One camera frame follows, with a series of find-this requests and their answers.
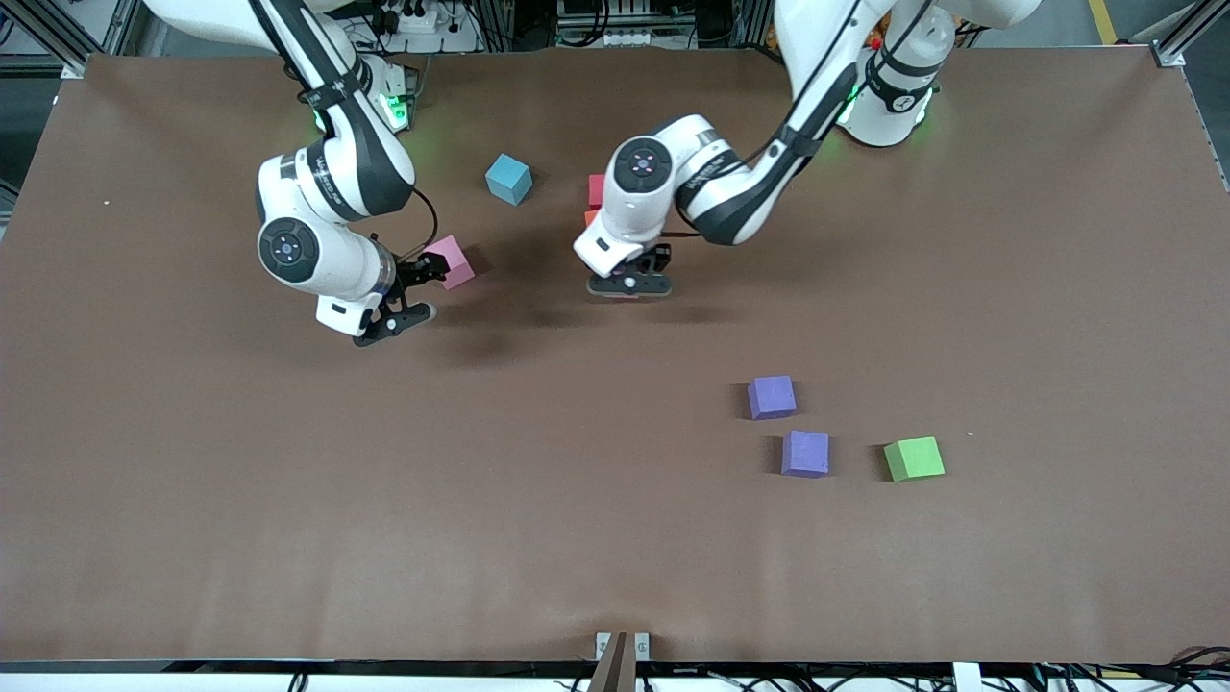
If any pink foam block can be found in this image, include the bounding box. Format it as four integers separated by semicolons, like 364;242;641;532
423;235;477;291

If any purple foam block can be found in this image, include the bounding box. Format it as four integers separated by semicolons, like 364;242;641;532
780;430;831;480
748;375;799;422

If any blue foam block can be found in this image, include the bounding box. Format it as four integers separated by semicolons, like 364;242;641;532
484;153;534;208

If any silver rack equipment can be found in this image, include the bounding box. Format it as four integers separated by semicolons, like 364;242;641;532
555;0;695;49

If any white power strip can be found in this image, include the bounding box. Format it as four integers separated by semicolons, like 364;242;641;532
370;0;443;35

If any green foam block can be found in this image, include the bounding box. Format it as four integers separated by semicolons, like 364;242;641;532
883;436;947;483

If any aluminium frame profile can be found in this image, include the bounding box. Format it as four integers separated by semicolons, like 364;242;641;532
0;0;145;80
1150;0;1230;68

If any small metal bracket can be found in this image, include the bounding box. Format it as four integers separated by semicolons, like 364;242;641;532
595;631;652;662

